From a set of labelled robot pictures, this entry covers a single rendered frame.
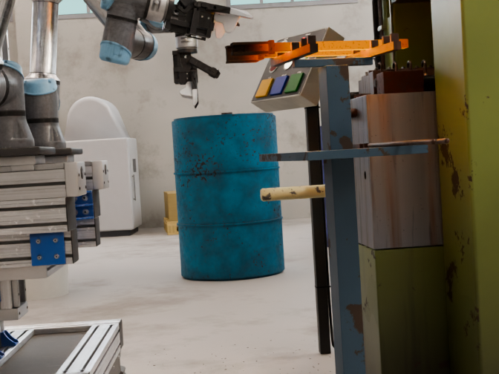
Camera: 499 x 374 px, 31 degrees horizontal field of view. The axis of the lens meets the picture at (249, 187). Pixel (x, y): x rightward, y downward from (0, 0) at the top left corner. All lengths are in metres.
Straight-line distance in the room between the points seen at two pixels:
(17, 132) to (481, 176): 1.22
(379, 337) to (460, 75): 0.79
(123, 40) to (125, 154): 7.10
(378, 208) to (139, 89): 7.69
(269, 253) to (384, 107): 3.08
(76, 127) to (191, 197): 3.96
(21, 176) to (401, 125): 1.07
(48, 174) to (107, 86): 7.83
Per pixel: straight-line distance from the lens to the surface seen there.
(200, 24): 2.21
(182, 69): 3.11
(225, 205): 5.50
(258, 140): 5.56
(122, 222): 9.30
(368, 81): 2.84
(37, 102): 2.94
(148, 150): 10.15
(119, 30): 2.19
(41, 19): 3.12
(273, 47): 2.25
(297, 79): 3.25
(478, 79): 2.44
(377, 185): 2.63
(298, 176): 10.15
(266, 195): 3.15
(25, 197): 2.43
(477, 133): 2.44
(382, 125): 2.64
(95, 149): 9.32
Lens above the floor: 0.77
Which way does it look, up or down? 2 degrees down
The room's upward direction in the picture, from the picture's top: 3 degrees counter-clockwise
